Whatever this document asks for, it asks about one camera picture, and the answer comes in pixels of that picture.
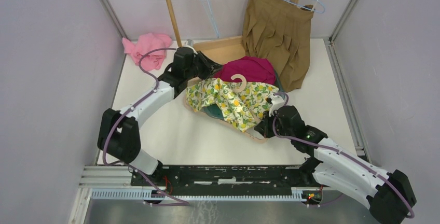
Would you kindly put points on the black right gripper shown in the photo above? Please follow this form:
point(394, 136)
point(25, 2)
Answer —
point(263, 127)

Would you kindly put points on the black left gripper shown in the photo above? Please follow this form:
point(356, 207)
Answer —
point(209, 66)

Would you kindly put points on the beige wooden hanger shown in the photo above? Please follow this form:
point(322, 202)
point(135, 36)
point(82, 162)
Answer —
point(240, 85)

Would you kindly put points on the wooden clothes rack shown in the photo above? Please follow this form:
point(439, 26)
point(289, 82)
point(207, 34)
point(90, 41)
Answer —
point(206, 49)

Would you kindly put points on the yellow patterned cloth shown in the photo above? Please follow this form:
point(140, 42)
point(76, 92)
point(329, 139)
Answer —
point(233, 102)

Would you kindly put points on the magenta cloth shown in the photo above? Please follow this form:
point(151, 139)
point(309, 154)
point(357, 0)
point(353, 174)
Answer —
point(251, 68)

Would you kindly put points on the brown skirt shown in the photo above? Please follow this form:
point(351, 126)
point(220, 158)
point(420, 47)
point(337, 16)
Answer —
point(275, 33)

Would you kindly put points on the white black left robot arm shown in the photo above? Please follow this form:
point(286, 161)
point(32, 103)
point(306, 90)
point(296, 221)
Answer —
point(119, 135)

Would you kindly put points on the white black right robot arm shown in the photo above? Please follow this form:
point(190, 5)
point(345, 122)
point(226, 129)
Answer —
point(388, 196)

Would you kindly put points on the teal plastic basket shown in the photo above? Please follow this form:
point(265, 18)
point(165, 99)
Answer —
point(215, 112)

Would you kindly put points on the pink crumpled cloth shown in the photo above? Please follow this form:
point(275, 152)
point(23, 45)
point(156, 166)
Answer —
point(145, 44)

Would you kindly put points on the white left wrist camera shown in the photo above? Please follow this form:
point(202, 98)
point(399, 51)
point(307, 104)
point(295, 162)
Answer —
point(189, 44)

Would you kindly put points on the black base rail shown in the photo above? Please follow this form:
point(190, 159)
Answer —
point(228, 180)

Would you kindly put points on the white slotted cable duct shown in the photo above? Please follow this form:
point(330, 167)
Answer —
point(153, 195)

